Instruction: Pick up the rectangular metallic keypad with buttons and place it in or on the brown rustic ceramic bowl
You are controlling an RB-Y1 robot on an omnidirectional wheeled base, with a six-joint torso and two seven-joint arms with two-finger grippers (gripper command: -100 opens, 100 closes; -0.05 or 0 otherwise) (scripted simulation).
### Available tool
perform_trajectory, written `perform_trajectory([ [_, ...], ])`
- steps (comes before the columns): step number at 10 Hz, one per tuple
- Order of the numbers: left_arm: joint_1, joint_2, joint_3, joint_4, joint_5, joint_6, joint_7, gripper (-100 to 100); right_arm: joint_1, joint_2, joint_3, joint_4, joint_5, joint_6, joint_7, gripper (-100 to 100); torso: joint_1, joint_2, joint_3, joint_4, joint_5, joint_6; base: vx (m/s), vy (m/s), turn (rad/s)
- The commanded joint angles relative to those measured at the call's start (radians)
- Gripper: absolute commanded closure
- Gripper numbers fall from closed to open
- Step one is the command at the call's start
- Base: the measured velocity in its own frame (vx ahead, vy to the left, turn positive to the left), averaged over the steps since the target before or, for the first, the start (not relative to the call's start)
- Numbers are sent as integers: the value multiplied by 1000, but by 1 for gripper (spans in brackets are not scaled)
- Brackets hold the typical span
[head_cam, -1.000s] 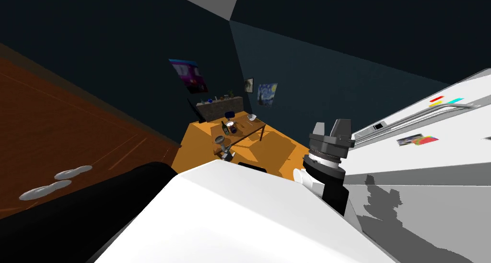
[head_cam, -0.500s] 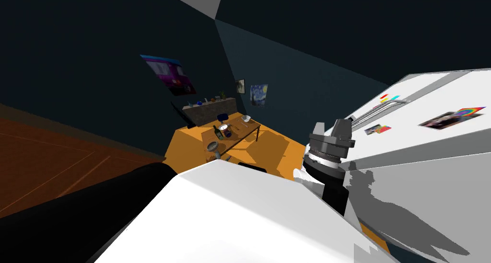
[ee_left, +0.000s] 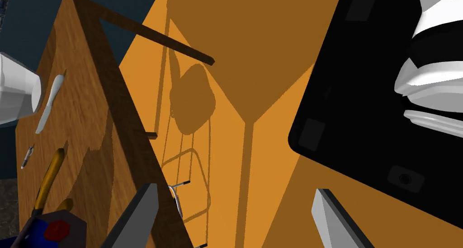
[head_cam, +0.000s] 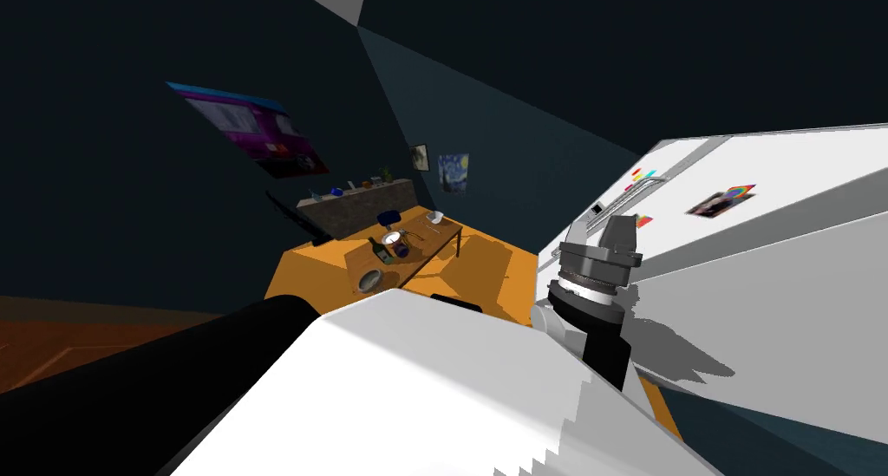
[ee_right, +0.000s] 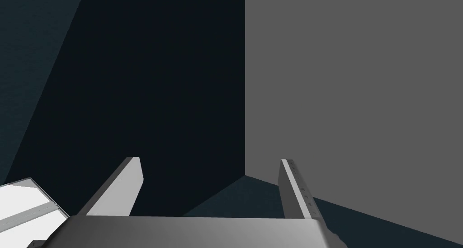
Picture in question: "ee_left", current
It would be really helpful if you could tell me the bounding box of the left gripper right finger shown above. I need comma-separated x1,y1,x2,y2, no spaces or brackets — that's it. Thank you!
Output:
311,188,375,248

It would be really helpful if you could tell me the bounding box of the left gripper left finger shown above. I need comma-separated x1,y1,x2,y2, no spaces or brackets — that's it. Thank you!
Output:
101,183,160,248

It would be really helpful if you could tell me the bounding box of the blue and red box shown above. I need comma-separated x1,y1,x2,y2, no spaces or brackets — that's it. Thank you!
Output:
10,210,88,248

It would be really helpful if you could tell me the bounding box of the brown wooden table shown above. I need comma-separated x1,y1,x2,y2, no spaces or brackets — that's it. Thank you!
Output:
14,0,216,248

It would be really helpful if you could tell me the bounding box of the small grey pen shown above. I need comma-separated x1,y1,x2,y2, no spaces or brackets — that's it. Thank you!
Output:
20,145,35,170

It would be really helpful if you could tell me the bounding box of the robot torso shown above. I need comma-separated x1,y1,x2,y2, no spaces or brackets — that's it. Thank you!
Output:
287,0,463,231

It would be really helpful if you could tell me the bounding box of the white knife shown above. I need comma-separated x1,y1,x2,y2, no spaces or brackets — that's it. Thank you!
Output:
34,70,68,135

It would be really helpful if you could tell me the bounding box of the white cup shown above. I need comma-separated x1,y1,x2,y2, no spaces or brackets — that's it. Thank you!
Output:
0,52,43,126

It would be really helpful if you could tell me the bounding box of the silver metal chair frame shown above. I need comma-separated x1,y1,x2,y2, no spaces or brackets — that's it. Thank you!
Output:
167,180,209,248

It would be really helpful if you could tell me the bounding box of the yellow-handled tool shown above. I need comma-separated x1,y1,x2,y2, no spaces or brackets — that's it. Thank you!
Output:
33,141,70,217

